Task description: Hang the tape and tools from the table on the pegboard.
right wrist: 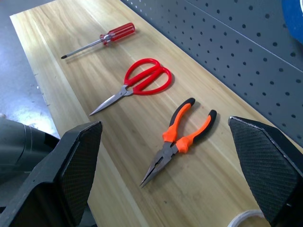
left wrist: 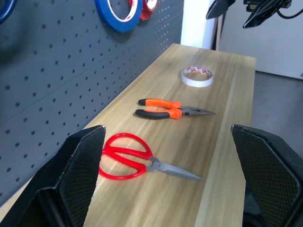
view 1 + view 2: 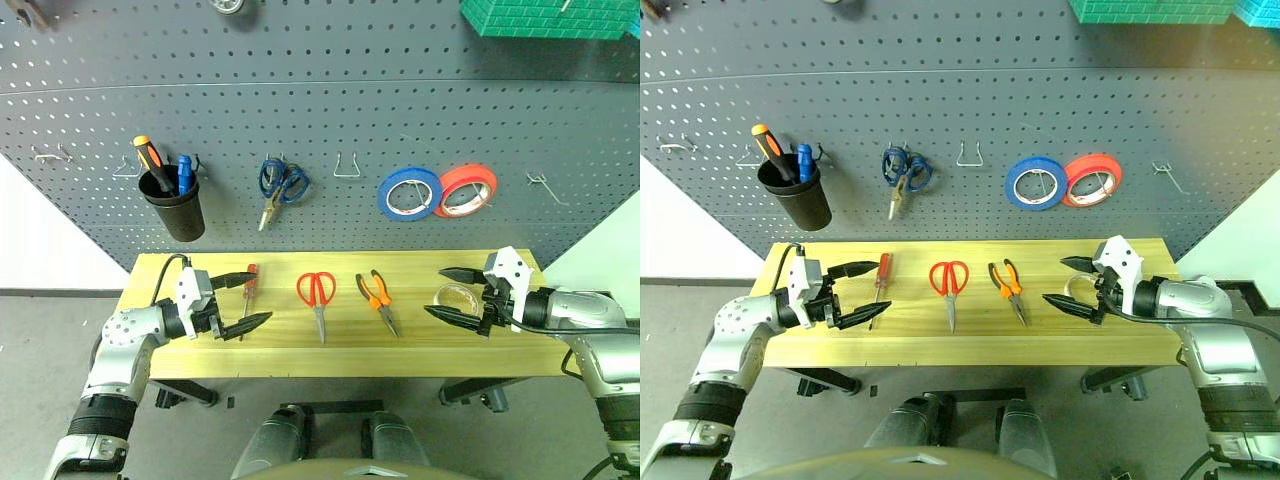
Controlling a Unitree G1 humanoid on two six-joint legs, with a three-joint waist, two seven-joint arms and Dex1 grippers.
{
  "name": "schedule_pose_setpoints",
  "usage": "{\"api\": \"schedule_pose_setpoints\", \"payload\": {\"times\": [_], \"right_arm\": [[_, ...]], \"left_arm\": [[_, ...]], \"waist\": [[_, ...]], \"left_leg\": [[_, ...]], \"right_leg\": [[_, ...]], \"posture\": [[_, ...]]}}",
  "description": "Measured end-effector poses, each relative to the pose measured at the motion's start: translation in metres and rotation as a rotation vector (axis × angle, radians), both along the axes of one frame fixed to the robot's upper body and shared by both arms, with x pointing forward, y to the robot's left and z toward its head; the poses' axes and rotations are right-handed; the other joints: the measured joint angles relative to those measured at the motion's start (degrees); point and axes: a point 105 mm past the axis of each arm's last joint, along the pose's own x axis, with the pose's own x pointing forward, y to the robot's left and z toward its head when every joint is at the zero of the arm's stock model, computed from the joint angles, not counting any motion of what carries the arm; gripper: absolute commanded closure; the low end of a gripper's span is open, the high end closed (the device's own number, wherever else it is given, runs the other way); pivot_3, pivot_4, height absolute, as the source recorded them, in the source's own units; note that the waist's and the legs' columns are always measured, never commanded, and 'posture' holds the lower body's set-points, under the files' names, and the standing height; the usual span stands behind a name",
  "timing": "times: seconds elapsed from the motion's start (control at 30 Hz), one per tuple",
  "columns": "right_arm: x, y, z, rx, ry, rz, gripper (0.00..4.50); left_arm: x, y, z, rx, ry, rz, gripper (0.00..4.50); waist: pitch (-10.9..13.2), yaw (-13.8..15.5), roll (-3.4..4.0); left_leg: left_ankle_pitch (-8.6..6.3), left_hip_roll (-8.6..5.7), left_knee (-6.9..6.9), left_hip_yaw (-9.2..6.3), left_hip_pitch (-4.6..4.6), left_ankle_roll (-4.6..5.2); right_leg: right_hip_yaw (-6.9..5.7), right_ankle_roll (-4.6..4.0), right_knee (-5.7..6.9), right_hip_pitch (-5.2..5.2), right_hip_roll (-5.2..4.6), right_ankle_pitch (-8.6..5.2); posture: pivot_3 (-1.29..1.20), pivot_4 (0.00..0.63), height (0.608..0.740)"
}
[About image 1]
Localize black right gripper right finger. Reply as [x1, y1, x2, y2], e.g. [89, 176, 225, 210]
[228, 115, 303, 227]

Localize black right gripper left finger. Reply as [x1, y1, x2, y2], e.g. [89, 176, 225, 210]
[0, 121, 103, 227]

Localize white tape roll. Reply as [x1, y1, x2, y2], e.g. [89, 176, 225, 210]
[227, 209, 267, 227]

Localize red handled scissors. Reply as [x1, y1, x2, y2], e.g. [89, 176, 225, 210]
[89, 58, 173, 116]

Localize orange black needle-nose pliers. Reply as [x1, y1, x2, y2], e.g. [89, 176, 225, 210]
[139, 97, 217, 189]

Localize grey metal pegboard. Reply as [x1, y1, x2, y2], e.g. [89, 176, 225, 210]
[120, 0, 303, 148]

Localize blue tape roll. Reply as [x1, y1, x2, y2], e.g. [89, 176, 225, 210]
[281, 0, 303, 45]

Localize red handled screwdriver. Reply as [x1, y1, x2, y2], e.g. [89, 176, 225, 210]
[61, 22, 136, 60]

